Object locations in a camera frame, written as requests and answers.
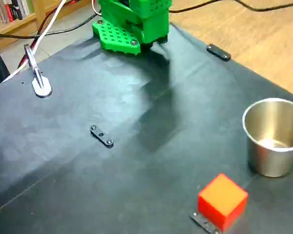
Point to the red cube block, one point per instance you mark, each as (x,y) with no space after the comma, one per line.
(219,197)

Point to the black screwed joining plate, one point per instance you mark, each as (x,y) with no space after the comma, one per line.
(101,135)
(205,224)
(218,52)

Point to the silver metal clamp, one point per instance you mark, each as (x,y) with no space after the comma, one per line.
(41,89)

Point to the stainless steel cup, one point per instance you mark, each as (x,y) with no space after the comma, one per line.
(266,161)

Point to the wooden bookshelf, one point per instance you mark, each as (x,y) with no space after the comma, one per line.
(40,14)

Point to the black book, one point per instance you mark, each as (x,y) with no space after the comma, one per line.
(16,12)

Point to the red book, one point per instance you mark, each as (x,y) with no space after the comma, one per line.
(8,12)

